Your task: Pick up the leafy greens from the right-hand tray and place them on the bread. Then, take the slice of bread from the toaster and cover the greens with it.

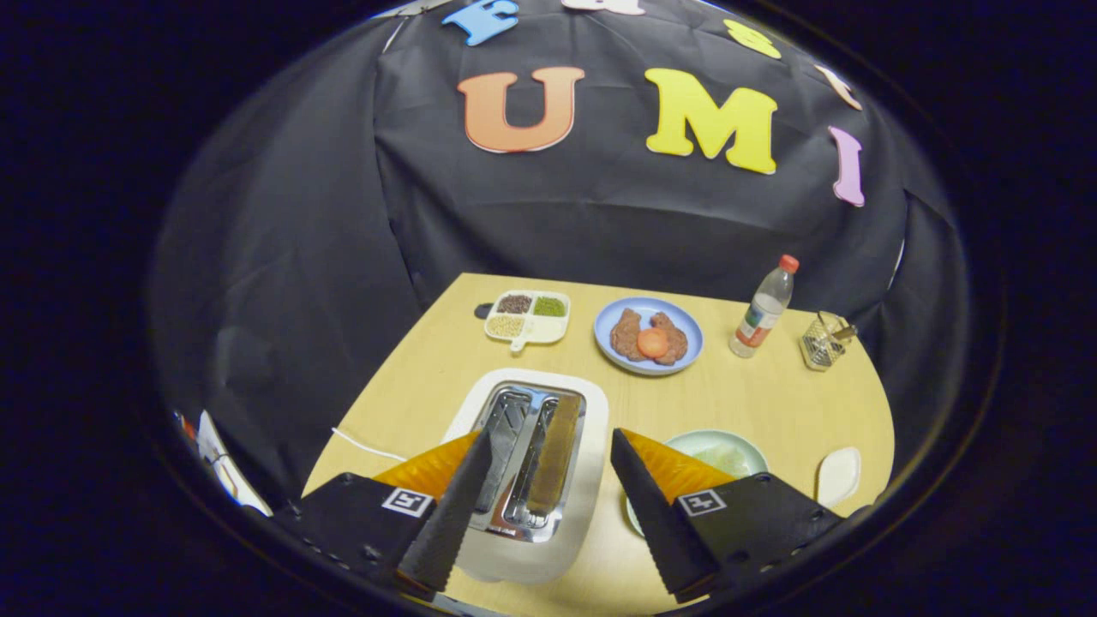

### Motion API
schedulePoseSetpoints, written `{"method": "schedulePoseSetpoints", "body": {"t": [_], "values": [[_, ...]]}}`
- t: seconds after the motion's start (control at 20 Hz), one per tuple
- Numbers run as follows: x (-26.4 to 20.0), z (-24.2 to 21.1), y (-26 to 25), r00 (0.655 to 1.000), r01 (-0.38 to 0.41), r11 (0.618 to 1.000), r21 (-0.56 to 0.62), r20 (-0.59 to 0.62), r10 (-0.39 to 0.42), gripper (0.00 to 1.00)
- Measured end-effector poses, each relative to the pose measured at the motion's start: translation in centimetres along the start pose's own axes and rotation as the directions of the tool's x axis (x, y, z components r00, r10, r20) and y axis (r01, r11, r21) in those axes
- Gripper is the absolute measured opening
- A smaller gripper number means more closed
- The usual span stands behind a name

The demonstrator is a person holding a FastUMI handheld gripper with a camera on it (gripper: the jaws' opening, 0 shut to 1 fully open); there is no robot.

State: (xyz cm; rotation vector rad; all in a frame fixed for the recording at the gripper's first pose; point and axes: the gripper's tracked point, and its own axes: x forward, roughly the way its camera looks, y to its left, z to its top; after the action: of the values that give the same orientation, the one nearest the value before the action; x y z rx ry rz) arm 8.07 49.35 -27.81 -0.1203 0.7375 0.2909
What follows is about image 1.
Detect brown toasted bread slice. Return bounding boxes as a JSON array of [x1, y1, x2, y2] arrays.
[[526, 393, 582, 518]]

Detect metal wire utensil caddy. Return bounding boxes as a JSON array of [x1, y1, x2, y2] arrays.
[[800, 310, 858, 372]]

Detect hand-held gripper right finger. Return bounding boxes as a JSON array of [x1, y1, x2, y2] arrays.
[[610, 427, 845, 605]]

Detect white toaster power cord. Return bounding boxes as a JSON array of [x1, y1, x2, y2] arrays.
[[332, 427, 408, 464]]

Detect pale green round plate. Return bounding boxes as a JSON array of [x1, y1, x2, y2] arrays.
[[664, 429, 770, 481]]

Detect brown meat patty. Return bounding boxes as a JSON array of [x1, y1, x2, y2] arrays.
[[610, 308, 645, 362], [647, 312, 689, 366]]

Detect clear red-capped water bottle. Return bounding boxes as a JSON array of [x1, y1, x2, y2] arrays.
[[729, 255, 800, 359]]

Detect white toaster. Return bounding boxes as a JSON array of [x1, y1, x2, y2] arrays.
[[437, 368, 610, 586]]

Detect blue plate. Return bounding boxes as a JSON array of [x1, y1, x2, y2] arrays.
[[594, 297, 704, 377]]

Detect white divided seasoning tray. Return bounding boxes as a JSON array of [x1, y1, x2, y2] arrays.
[[484, 291, 572, 354]]

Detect white equipment beside table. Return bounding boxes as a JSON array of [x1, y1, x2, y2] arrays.
[[195, 410, 273, 518]]

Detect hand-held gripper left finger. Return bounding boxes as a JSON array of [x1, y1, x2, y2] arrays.
[[273, 427, 494, 601]]

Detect small white square plate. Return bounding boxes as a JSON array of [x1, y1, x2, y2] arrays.
[[815, 446, 861, 508]]

